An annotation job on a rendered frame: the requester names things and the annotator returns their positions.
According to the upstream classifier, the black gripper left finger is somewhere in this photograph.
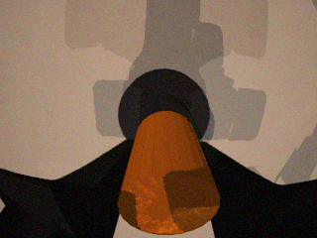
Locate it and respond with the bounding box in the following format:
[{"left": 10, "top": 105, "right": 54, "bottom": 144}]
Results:
[{"left": 0, "top": 138, "right": 135, "bottom": 238}]

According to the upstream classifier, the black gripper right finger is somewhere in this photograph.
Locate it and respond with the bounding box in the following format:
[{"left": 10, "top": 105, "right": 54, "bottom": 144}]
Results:
[{"left": 199, "top": 142, "right": 317, "bottom": 238}]

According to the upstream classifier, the orange knob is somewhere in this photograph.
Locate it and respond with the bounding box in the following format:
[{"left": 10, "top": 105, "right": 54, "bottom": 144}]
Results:
[{"left": 118, "top": 111, "right": 221, "bottom": 235}]

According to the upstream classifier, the black round pedestal with silver shaft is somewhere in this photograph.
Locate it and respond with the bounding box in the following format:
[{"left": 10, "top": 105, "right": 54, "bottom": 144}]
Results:
[{"left": 118, "top": 68, "right": 210, "bottom": 142}]

